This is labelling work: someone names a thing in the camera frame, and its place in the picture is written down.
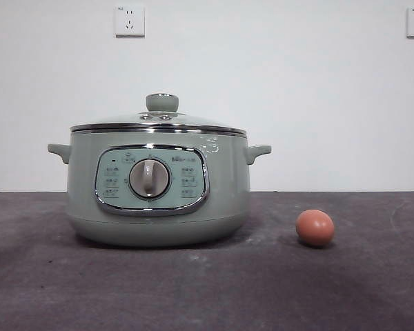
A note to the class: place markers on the glass lid with green knob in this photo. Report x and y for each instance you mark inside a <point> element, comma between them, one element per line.
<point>161,102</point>

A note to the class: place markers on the brown egg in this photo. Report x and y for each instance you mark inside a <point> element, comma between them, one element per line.
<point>315,227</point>

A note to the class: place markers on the pale green electric cooking pot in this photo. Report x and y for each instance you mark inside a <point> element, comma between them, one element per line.
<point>83,179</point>

